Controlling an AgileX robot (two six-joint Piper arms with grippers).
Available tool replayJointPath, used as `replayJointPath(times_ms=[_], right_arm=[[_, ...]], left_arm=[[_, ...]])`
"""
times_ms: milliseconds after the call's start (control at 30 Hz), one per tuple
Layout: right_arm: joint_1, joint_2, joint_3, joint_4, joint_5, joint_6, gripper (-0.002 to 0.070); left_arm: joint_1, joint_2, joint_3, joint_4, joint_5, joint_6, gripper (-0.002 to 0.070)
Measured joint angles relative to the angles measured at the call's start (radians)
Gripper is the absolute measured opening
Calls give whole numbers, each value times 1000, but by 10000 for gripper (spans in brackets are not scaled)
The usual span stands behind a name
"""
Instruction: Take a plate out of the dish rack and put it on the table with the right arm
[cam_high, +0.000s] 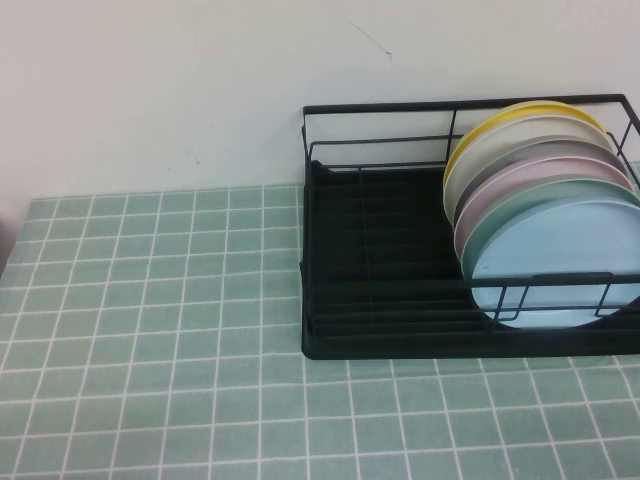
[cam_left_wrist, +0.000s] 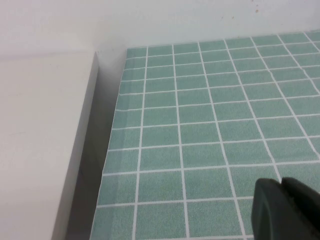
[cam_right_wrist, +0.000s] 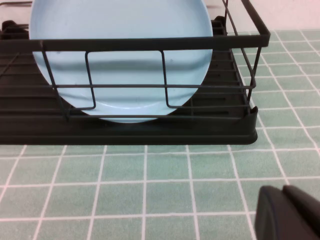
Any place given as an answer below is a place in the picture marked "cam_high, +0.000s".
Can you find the pink plate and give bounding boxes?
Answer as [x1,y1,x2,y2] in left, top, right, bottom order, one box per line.
[452,154,637,252]

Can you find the green tile-pattern tablecloth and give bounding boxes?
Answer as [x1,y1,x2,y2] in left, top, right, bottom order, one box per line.
[0,158,640,480]

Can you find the black plastic drip tray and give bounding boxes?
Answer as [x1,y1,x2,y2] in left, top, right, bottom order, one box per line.
[298,158,640,362]

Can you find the white plate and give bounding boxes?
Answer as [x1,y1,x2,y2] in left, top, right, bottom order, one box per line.
[442,115,617,229]

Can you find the green plate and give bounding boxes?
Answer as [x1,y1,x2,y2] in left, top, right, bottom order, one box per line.
[459,178,640,282]

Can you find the light blue plate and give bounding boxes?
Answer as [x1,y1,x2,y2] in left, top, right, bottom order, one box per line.
[468,200,640,332]

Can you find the gray plate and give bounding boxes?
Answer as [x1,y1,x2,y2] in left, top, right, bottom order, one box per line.
[453,136,629,227]

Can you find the black wire dish rack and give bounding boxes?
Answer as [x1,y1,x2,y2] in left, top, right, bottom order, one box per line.
[298,93,640,335]

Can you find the yellow plate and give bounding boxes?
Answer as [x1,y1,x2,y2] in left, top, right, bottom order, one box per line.
[443,99,610,177]

